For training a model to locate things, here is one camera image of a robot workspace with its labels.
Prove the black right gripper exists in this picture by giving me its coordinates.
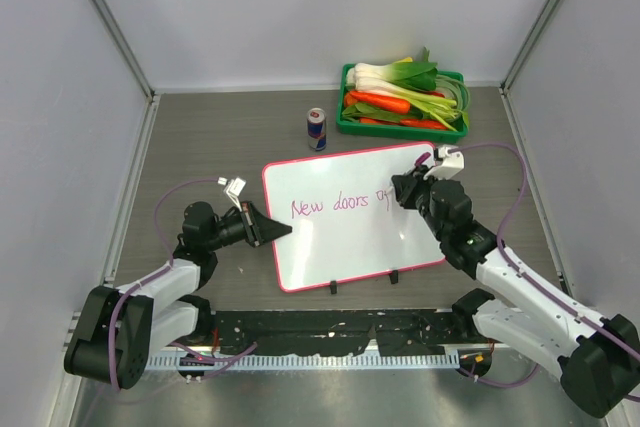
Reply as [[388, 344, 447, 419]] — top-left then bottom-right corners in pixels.
[[393, 164, 449, 241]]

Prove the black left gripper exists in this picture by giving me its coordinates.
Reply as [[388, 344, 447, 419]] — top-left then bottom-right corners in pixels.
[[206, 200, 290, 252]]

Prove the purple capped marker pen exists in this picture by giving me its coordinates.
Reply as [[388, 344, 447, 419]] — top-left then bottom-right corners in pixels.
[[414, 152, 431, 167]]

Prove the pink framed whiteboard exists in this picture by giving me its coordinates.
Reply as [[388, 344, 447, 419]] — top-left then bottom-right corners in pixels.
[[262, 142, 444, 292]]

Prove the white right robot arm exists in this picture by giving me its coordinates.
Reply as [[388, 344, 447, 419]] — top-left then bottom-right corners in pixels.
[[391, 166, 639, 418]]

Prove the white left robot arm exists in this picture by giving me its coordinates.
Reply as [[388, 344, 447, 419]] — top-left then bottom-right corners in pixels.
[[63, 201, 293, 389]]

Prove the green plastic tray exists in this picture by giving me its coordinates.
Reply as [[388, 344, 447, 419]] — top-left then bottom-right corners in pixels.
[[336, 64, 471, 144]]

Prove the orange carrot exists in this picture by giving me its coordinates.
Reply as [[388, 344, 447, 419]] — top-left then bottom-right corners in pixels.
[[345, 91, 411, 114]]

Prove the green onion bunch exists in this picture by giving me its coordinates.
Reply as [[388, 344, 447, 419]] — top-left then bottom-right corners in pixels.
[[383, 75, 471, 131]]

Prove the red bull can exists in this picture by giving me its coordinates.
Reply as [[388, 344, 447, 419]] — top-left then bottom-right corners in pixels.
[[306, 108, 326, 151]]

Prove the bok choy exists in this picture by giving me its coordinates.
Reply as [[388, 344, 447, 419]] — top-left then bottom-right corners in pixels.
[[345, 49, 438, 92]]

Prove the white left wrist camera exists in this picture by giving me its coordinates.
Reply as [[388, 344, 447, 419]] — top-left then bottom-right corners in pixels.
[[217, 177, 246, 209]]

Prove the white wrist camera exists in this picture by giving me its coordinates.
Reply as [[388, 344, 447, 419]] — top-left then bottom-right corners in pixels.
[[423, 145, 465, 180], [217, 177, 246, 209]]

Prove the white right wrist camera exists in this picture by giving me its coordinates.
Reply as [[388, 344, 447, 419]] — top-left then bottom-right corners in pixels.
[[423, 145, 465, 180]]

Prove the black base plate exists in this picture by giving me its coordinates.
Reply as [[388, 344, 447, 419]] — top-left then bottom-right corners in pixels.
[[178, 309, 489, 357]]

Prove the white slotted cable duct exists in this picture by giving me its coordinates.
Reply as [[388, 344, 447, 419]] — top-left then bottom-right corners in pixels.
[[146, 350, 460, 372]]

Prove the left aluminium frame post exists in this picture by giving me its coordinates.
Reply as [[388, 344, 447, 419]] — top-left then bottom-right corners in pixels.
[[59, 0, 156, 99]]

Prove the aluminium frame post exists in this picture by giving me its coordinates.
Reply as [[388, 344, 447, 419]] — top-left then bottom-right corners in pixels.
[[499, 0, 596, 96], [59, 0, 156, 99]]

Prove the right aluminium frame post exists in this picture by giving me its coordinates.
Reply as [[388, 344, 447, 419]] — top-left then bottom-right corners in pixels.
[[499, 0, 596, 96]]

